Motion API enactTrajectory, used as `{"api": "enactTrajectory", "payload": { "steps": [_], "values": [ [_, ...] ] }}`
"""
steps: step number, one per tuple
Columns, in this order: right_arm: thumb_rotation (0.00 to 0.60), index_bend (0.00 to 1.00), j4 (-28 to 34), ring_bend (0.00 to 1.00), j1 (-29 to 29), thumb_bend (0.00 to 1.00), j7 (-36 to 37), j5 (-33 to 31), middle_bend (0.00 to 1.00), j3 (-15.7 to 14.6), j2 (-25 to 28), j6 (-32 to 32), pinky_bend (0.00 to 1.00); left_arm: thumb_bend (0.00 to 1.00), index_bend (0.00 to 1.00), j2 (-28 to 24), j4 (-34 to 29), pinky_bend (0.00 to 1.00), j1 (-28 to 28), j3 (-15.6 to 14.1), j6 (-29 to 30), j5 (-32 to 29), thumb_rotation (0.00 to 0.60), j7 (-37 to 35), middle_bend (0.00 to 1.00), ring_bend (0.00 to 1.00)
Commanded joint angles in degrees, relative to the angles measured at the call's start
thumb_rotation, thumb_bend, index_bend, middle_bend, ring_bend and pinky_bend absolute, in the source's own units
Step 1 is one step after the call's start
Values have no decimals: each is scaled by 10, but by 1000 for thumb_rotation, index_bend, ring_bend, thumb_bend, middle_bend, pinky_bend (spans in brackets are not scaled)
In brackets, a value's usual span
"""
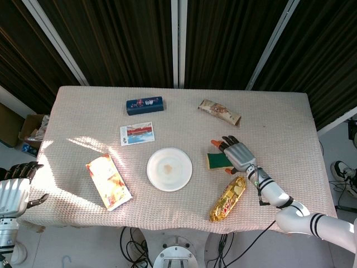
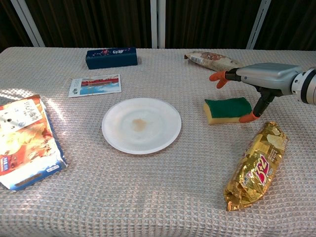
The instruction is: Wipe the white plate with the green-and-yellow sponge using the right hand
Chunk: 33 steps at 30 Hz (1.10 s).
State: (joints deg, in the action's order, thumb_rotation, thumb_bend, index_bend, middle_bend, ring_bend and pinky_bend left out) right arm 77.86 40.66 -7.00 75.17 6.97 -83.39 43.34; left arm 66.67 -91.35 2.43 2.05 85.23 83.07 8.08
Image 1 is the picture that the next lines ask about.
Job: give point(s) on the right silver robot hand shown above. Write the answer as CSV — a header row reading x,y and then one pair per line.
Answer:
x,y
240,156

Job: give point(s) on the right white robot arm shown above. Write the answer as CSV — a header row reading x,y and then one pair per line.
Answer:
x,y
293,206

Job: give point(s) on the gold foil snack pack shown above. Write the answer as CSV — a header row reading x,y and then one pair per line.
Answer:
x,y
228,198

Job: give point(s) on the green sponge with orange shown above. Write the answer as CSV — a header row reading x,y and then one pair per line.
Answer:
x,y
217,160

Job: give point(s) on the blue rectangular box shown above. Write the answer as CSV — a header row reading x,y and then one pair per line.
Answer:
x,y
144,105

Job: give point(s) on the brown patterned snack pack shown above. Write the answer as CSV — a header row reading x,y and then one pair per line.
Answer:
x,y
220,111

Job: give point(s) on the brown cardboard box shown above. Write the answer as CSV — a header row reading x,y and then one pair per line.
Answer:
x,y
32,130

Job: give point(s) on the pink waffle tablecloth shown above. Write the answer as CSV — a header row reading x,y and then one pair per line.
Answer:
x,y
83,117

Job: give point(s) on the white round plate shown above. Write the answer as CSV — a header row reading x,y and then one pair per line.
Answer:
x,y
169,169

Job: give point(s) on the black white sneaker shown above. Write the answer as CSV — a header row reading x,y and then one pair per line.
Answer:
x,y
343,172

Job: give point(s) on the silver robot base column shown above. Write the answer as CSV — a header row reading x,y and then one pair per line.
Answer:
x,y
176,255

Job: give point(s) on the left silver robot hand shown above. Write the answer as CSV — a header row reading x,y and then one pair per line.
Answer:
x,y
12,192

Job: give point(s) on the red blue picture card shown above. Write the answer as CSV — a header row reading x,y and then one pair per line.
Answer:
x,y
137,133

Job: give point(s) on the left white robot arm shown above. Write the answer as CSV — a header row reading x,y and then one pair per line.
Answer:
x,y
7,231

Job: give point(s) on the orange white snack bag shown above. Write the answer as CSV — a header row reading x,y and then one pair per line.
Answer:
x,y
109,182

